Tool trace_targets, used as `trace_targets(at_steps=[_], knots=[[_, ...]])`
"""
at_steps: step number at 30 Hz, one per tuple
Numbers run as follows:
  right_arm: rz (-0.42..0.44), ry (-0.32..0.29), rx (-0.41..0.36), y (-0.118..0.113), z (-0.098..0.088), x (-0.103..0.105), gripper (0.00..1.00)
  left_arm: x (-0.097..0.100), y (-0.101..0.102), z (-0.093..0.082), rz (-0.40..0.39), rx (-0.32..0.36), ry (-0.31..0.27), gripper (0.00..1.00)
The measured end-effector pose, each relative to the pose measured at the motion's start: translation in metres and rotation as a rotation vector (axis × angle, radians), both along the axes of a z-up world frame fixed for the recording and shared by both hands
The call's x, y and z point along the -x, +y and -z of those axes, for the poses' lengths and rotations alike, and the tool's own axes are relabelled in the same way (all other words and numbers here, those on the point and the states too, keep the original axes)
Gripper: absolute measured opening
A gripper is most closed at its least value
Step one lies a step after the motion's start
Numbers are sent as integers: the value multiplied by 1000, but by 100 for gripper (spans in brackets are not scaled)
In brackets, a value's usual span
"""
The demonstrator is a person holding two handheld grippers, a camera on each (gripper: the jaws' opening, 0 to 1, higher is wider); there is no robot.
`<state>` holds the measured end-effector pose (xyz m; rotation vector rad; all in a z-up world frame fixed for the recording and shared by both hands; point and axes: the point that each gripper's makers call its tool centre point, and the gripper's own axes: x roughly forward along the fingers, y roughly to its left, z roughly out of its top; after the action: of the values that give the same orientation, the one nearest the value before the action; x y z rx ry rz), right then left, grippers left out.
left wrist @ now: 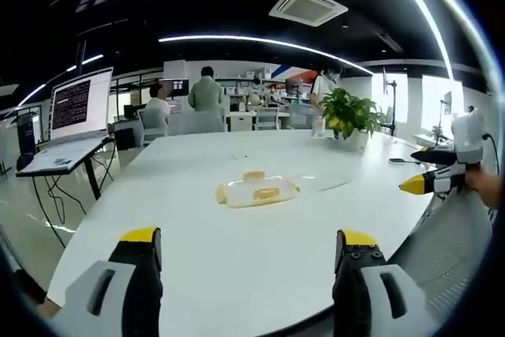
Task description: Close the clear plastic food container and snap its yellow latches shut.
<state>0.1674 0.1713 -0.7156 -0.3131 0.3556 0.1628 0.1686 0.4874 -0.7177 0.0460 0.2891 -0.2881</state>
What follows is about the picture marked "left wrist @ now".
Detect curved ceiling light strip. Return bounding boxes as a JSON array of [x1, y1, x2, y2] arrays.
[[158, 35, 374, 77]]

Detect black desk monitor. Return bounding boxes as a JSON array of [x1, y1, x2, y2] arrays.
[[170, 79, 190, 98]]

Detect clear plastic bag with bread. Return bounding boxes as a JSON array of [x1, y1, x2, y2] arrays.
[[215, 173, 302, 209]]

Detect ceiling air conditioner unit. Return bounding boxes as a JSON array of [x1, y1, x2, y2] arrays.
[[268, 0, 350, 28]]

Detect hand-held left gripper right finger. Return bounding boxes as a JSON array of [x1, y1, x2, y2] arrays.
[[331, 228, 440, 337]]

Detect green potted plant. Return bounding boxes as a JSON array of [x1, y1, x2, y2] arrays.
[[320, 87, 387, 152]]

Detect clear plastic bottle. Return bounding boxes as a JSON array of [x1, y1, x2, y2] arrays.
[[311, 114, 327, 137]]

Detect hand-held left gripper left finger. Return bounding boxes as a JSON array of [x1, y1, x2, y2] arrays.
[[50, 226, 164, 337]]

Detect person's right hand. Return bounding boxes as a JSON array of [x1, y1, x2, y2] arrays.
[[464, 166, 505, 209]]

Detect black floor cables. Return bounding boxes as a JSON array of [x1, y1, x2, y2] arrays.
[[32, 137, 118, 249]]

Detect grey mesh office chair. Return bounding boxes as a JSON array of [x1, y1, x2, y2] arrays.
[[388, 189, 496, 322]]

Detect white office chair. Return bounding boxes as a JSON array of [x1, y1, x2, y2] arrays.
[[255, 107, 282, 131]]

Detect black-legged laptop stand table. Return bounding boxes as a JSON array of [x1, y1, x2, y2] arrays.
[[15, 137, 118, 202]]

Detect open laptop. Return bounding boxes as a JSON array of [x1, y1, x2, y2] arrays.
[[15, 67, 114, 175]]

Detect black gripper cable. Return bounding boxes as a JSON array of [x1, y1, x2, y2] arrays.
[[481, 133, 501, 175]]

